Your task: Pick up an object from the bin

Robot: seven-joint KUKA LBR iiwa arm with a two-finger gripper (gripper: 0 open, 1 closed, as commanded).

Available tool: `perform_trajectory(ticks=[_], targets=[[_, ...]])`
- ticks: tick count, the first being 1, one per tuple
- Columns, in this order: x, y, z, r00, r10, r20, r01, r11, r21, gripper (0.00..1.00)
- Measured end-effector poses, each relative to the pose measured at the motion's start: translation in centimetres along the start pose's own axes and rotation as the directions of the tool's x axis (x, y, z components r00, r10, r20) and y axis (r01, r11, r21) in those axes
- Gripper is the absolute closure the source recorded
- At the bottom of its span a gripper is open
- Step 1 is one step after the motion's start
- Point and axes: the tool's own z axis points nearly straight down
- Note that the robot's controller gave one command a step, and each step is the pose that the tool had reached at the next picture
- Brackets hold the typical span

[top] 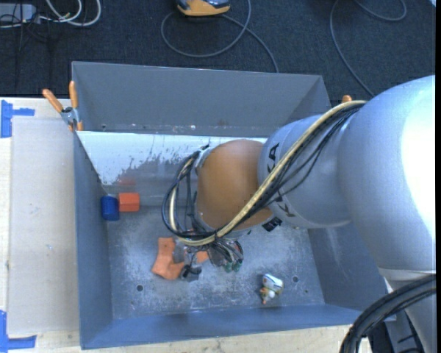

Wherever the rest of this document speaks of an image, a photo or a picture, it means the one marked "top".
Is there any orange cloth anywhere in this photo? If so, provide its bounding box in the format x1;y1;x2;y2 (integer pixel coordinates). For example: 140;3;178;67
151;237;210;281

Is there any white toy figure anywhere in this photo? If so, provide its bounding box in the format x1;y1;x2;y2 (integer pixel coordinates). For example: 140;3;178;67
259;273;284;305

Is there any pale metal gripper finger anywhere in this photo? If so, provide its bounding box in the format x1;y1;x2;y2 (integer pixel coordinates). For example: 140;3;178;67
172;243;188;265
179;264;204;283

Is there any blue cylinder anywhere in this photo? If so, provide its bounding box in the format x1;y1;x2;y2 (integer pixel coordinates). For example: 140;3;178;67
100;194;121;222

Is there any pale wood flat board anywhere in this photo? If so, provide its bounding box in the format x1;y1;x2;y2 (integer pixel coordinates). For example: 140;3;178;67
6;116;82;336

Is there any grey metal bin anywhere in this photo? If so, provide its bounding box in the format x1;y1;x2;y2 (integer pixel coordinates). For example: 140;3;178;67
71;60;396;351

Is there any orange block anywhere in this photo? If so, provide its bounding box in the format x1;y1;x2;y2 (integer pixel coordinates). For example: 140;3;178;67
118;192;141;213

